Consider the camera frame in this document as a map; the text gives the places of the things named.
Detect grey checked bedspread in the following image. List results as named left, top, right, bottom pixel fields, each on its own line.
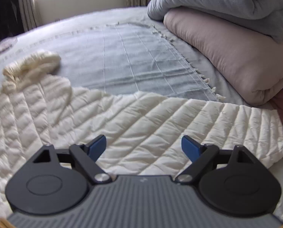
left=0, top=8, right=283, bottom=215

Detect pink folded duvet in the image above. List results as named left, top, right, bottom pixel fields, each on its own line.
left=164, top=8, right=283, bottom=105

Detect dark hanging clothes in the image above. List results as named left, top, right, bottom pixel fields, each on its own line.
left=0, top=0, right=24, bottom=40

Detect white quilted down coat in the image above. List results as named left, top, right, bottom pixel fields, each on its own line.
left=0, top=51, right=283, bottom=218

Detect left grey curtain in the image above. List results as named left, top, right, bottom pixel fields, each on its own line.
left=18, top=0, right=42, bottom=32

